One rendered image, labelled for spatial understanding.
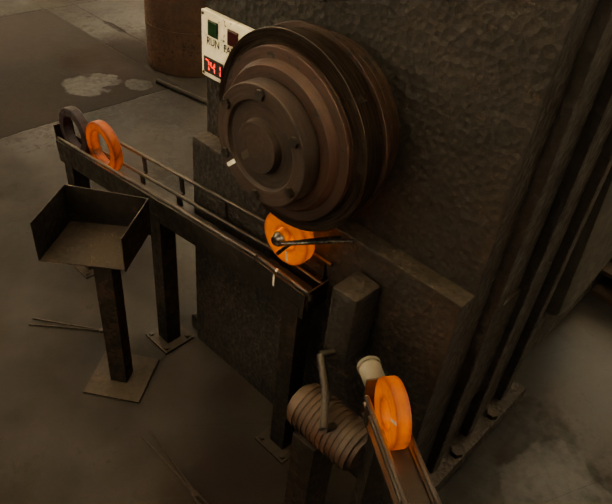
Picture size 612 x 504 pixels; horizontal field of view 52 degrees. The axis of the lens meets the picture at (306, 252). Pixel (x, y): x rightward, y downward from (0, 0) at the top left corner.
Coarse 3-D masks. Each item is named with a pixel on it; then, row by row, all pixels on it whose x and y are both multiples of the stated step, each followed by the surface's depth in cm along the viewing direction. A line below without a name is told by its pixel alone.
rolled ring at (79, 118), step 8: (64, 112) 224; (72, 112) 220; (80, 112) 222; (64, 120) 228; (80, 120) 220; (64, 128) 231; (80, 128) 220; (64, 136) 233; (72, 136) 233; (80, 144) 233; (88, 152) 227
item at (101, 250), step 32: (64, 192) 188; (96, 192) 187; (32, 224) 172; (64, 224) 192; (96, 224) 194; (128, 224) 193; (64, 256) 181; (96, 256) 181; (128, 256) 177; (96, 288) 193; (128, 352) 216; (96, 384) 218; (128, 384) 220
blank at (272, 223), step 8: (272, 216) 161; (272, 224) 163; (280, 224) 160; (272, 232) 164; (296, 232) 157; (304, 232) 156; (312, 232) 158; (272, 248) 167; (280, 248) 165; (288, 248) 164; (296, 248) 160; (304, 248) 158; (312, 248) 159; (280, 256) 166; (288, 256) 164; (296, 256) 162; (304, 256) 159; (296, 264) 163
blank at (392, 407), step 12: (384, 384) 134; (396, 384) 131; (384, 396) 134; (396, 396) 129; (384, 408) 138; (396, 408) 127; (408, 408) 128; (384, 420) 137; (396, 420) 127; (408, 420) 127; (384, 432) 135; (396, 432) 128; (408, 432) 128; (396, 444) 129; (408, 444) 130
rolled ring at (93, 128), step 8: (96, 120) 214; (88, 128) 217; (96, 128) 212; (104, 128) 210; (88, 136) 219; (96, 136) 220; (104, 136) 211; (112, 136) 210; (88, 144) 222; (96, 144) 222; (112, 144) 210; (96, 152) 222; (112, 152) 211; (120, 152) 212; (104, 160) 222; (112, 160) 214; (120, 160) 214; (120, 168) 218
